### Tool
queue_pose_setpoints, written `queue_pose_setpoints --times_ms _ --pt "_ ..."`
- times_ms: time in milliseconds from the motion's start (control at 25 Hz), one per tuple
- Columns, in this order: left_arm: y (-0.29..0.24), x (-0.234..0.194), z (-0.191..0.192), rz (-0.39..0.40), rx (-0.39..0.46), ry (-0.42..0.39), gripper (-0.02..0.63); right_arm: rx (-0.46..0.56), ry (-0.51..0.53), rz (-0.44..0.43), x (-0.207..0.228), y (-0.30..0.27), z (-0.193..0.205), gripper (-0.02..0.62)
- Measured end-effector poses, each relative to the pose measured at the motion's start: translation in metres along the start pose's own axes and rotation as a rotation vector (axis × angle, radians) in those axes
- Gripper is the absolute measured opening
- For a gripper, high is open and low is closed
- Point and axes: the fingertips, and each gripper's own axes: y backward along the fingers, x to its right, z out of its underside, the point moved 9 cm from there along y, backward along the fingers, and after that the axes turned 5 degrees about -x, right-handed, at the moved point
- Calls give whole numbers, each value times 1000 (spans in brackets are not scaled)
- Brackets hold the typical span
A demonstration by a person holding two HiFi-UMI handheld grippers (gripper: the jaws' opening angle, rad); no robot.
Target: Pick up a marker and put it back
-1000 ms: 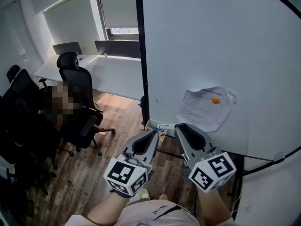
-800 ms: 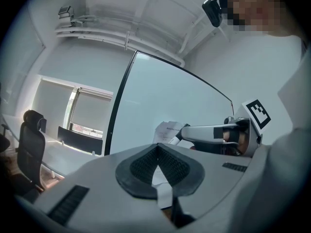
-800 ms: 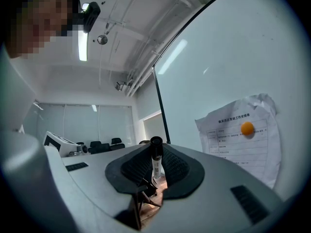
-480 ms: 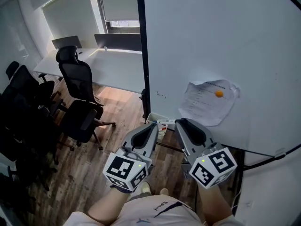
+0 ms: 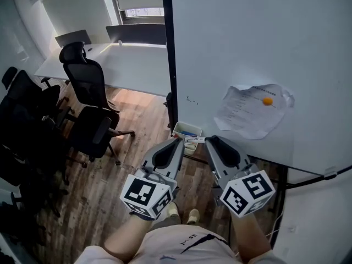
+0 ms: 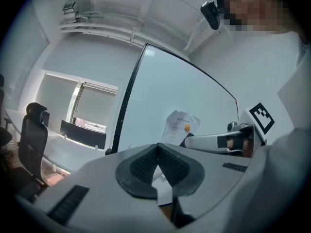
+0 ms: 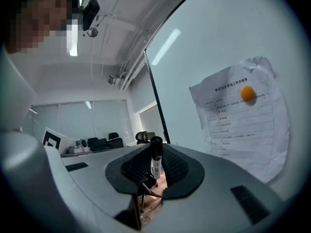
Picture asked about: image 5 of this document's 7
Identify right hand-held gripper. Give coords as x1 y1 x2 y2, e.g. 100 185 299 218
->
204 135 277 218

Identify clear plastic frame clip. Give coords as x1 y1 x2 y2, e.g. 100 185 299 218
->
323 166 339 180

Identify person's left beige shoe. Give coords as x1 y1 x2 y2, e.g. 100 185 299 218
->
166 202 180 218

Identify person's right beige shoe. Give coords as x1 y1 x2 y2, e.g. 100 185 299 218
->
186 208 200 226

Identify person's right forearm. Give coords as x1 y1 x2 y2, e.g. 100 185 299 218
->
229 211 273 264

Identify person's left forearm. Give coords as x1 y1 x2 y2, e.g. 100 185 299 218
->
103 215 155 264

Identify thin white cable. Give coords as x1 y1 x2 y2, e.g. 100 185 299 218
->
263 212 284 237

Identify person's beige shoe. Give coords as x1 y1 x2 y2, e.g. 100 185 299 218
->
186 208 200 226
166 202 180 218

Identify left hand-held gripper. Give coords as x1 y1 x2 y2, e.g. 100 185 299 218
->
119 138 186 221

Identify long white desk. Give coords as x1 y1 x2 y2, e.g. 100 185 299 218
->
34 42 173 97

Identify person's dark trousers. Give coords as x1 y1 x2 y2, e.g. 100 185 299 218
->
152 214 199 231

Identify black mesh office chair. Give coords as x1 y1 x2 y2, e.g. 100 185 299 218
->
0 147 69 217
59 41 136 166
0 95 72 186
1 67 75 126
0 199 46 248

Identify black framed whiteboard on stand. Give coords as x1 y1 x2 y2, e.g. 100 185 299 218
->
161 0 352 217

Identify dark framed window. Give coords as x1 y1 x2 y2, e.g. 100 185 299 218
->
120 7 166 26

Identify dark wrist strap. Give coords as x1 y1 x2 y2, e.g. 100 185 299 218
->
129 211 156 222

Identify white marker tray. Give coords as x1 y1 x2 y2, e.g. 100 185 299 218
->
172 121 202 157

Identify crumpled printed paper sheet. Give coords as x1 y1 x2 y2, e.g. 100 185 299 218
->
213 83 296 141

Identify wide grey roller blind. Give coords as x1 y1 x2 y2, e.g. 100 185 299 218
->
42 0 122 45

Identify wide dark desk divider panel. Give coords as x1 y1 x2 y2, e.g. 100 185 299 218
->
106 23 167 48

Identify person's white shirt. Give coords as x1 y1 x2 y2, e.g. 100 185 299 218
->
73 224 287 264

